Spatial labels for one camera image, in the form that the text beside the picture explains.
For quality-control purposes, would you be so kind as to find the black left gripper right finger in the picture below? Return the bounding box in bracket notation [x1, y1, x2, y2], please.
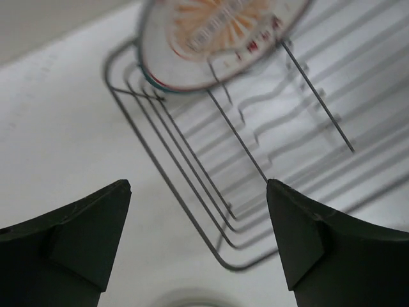
[266, 179, 408, 306]

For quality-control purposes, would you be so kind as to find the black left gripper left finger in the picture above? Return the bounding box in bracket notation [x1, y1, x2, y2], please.
[1, 179, 131, 306]

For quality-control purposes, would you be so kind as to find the orange sunburst plate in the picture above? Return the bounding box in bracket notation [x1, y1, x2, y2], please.
[135, 1, 313, 93]
[150, 288, 237, 307]

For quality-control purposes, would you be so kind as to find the grey wire dish rack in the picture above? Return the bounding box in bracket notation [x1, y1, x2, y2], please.
[104, 1, 408, 272]

